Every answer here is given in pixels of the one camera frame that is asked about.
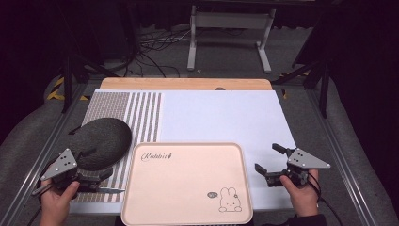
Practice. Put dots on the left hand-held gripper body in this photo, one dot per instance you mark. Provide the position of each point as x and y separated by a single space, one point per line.
59 164

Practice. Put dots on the aluminium rail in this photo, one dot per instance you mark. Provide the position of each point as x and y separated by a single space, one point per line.
342 157
40 160

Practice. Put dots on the black tripod stand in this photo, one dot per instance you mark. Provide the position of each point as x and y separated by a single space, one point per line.
316 75
73 70

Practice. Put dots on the pink tray with rabbit print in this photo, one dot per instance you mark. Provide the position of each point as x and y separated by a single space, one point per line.
188 185

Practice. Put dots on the thin silver metal piece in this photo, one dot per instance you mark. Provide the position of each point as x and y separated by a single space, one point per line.
112 190

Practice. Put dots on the dark grey knitted hat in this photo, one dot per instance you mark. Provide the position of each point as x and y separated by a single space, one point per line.
102 143

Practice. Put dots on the grey white striped mat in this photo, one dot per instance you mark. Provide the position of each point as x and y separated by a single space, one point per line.
138 109

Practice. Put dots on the white board sheet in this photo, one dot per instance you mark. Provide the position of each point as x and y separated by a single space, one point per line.
226 119

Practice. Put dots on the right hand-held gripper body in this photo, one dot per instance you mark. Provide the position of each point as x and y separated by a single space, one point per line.
306 160

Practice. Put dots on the person's right hand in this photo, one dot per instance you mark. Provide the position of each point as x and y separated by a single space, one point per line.
301 196

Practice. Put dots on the yellow black floor tape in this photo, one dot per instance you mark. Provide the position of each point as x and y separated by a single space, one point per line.
58 91

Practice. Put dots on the white metal stand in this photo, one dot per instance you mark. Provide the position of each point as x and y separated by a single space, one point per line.
230 20

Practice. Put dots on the person's left hand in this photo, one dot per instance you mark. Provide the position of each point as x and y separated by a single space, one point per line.
56 205

